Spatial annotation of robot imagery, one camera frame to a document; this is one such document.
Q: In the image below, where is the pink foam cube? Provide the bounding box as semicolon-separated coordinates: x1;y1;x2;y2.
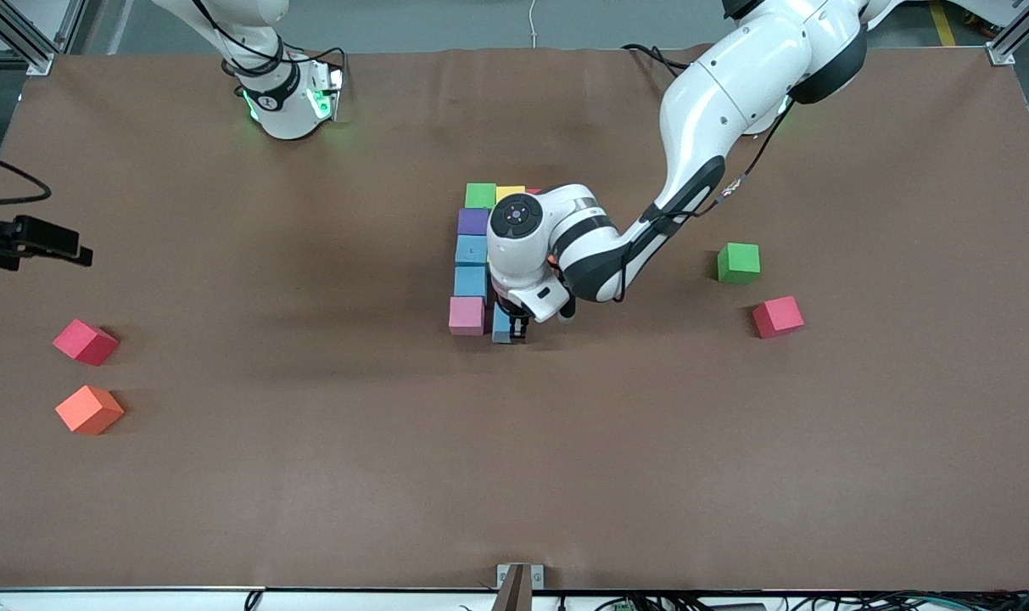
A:
448;296;486;337

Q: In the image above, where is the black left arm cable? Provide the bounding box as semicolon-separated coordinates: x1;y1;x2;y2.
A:
616;93;799;302

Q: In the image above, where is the black base cable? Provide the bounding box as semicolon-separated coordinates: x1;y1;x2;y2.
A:
192;0;350;94
621;42;693;73

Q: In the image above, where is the white table edge rail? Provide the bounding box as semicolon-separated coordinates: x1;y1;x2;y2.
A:
0;586;1029;611

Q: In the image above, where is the aluminium frame post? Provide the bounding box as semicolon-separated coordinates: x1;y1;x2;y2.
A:
985;0;1029;67
0;0;87;77

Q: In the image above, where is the metal base connector plate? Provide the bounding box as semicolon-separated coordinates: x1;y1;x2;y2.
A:
306;59;346;121

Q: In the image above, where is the black left base cable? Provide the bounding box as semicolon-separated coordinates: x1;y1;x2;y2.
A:
621;42;693;73

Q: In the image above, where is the brown table cover sheet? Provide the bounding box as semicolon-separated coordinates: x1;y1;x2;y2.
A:
0;47;1029;592

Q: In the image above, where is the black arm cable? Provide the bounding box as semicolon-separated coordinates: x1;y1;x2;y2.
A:
616;93;799;302
0;151;53;210

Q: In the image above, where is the grey camera pole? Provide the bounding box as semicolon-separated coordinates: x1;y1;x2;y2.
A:
490;566;534;611

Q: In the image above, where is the black right base cable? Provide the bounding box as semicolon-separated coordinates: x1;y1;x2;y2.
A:
192;0;350;94

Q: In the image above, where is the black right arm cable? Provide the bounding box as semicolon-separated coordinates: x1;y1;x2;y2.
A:
0;151;53;210

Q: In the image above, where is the metal mounting bracket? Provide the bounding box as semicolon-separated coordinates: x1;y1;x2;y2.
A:
496;563;545;590

